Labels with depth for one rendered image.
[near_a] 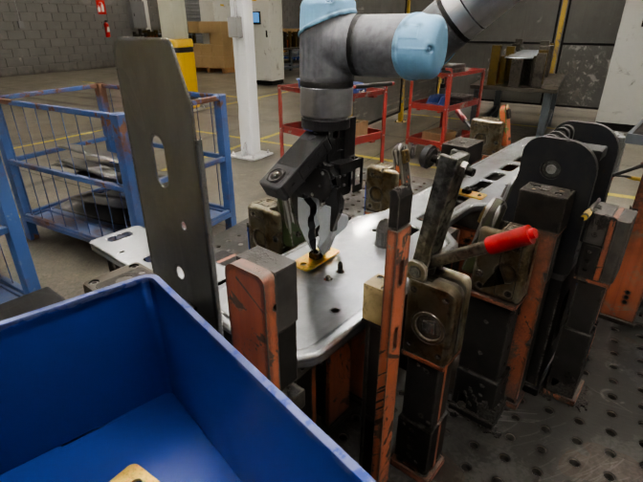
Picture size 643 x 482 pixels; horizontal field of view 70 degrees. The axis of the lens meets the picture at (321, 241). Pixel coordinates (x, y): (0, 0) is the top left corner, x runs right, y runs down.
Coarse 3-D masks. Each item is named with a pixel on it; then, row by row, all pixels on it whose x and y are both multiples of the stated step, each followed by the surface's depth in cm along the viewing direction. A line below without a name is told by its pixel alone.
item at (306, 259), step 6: (312, 252) 73; (318, 252) 73; (330, 252) 75; (336, 252) 75; (300, 258) 74; (306, 258) 74; (312, 258) 74; (318, 258) 73; (324, 258) 74; (300, 264) 72; (306, 264) 72; (312, 264) 72; (318, 264) 72; (306, 270) 70
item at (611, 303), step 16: (640, 192) 98; (640, 208) 99; (640, 224) 100; (640, 240) 101; (624, 256) 104; (640, 256) 102; (624, 272) 105; (640, 272) 103; (624, 288) 106; (640, 288) 104; (608, 304) 110; (624, 304) 107; (624, 320) 109
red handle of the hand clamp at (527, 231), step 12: (528, 228) 50; (492, 240) 52; (504, 240) 51; (516, 240) 50; (528, 240) 50; (444, 252) 58; (456, 252) 56; (468, 252) 55; (480, 252) 54; (492, 252) 53; (432, 264) 59; (444, 264) 58
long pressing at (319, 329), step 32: (512, 160) 129; (480, 192) 104; (352, 224) 88; (416, 224) 88; (288, 256) 76; (352, 256) 76; (384, 256) 76; (224, 288) 67; (320, 288) 67; (352, 288) 67; (224, 320) 60; (320, 320) 60; (352, 320) 59; (320, 352) 54
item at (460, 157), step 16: (432, 160) 54; (448, 160) 52; (464, 160) 53; (448, 176) 52; (464, 176) 53; (432, 192) 54; (448, 192) 53; (432, 208) 55; (448, 208) 55; (432, 224) 56; (448, 224) 58; (432, 240) 57; (416, 256) 59; (432, 272) 62
